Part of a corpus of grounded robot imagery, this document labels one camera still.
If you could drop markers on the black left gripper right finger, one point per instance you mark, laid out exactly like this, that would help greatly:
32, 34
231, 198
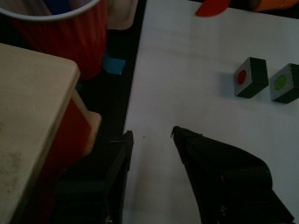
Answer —
230, 186

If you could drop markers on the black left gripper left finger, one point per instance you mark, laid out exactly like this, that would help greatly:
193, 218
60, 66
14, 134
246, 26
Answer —
94, 189

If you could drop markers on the toy sushi piece red centre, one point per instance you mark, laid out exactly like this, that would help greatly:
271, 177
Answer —
257, 75

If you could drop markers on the toy sushi piece green centre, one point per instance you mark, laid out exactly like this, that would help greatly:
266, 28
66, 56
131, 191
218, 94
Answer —
286, 84

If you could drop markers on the white cutting board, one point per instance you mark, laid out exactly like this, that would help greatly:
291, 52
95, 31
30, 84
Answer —
187, 73

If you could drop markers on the wooden box with red panel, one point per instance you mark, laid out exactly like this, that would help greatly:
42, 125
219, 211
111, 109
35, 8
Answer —
31, 102

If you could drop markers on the small blue flat piece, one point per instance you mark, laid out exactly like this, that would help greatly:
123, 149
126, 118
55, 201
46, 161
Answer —
114, 65

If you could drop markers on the red plastic cup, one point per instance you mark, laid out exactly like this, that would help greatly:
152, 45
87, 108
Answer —
70, 43

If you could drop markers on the orange toy carrot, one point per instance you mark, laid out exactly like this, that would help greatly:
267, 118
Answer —
273, 4

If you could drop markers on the blue utensil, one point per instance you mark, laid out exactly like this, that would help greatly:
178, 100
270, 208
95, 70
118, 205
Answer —
58, 5

